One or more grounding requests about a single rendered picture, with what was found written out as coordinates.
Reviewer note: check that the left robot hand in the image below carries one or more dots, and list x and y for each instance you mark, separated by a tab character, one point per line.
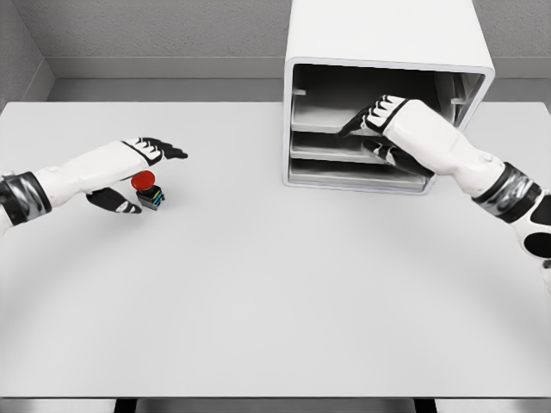
129	155

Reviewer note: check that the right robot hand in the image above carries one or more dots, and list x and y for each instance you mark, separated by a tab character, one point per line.
417	129

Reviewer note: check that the red button load switch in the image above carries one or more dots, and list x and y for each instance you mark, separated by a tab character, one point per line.
148	193

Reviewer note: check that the white tabletop storage cabinet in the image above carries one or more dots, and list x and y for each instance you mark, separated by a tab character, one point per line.
387	34

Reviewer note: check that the white cabinet drawer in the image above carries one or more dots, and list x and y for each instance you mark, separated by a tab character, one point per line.
344	176
327	148

